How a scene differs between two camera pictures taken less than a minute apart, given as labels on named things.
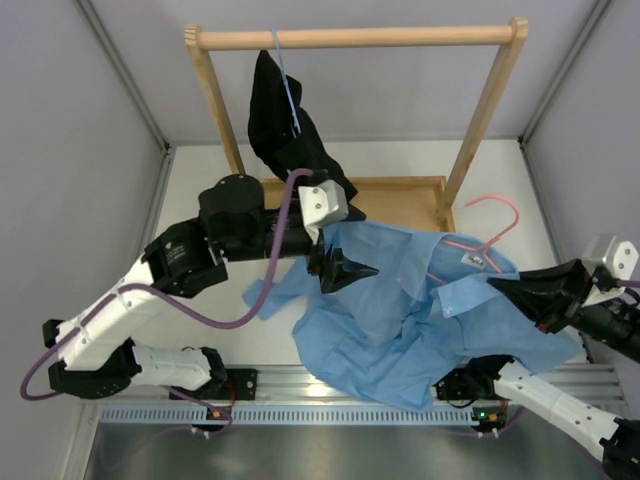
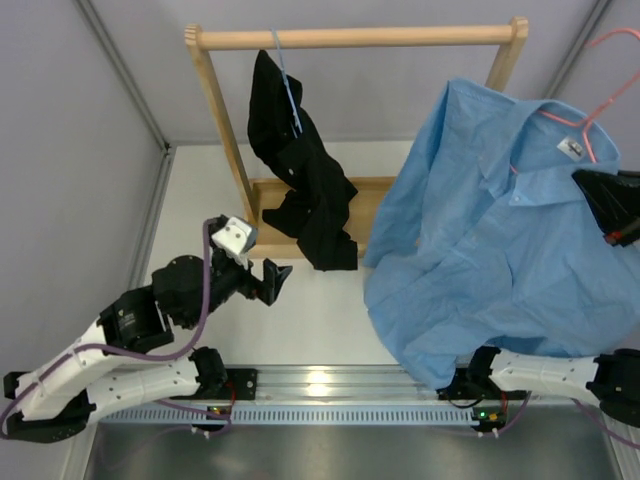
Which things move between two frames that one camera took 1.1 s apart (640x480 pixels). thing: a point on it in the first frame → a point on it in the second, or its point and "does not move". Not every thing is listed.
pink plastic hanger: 486,247 → 585,125
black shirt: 274,127 does not move
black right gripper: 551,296 → 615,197
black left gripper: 339,270 → 255,287
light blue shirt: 402,331 → 487,239
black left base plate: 239,385 does not move
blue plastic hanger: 295,126 does not move
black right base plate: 474,381 does not move
